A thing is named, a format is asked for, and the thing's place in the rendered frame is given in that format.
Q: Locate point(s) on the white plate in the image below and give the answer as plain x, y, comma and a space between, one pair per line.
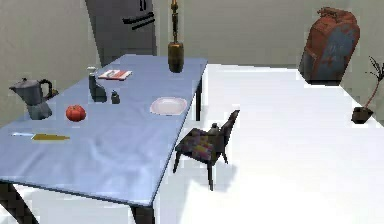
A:
168, 106

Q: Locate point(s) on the red and white book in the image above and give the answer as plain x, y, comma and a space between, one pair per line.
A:
115, 74

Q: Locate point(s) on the red tomato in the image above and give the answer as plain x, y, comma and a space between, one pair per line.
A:
75, 113

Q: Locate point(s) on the bare house plant in pot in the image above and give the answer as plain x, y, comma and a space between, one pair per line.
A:
365, 110

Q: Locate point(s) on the dark chair with patterned seat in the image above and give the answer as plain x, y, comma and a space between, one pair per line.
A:
203, 145

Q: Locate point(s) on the dark grey bottle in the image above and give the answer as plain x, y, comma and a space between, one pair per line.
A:
96, 90

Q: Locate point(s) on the small dark shaker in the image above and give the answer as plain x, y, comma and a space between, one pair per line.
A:
115, 98

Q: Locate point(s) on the grey moka pot kettle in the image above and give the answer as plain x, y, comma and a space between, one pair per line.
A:
33, 98

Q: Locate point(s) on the blue dining table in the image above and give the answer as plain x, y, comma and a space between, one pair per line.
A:
110, 150

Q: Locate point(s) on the grey refrigerator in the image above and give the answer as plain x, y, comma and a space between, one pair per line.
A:
123, 33

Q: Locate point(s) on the small grey kettle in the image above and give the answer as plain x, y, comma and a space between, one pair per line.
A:
213, 128

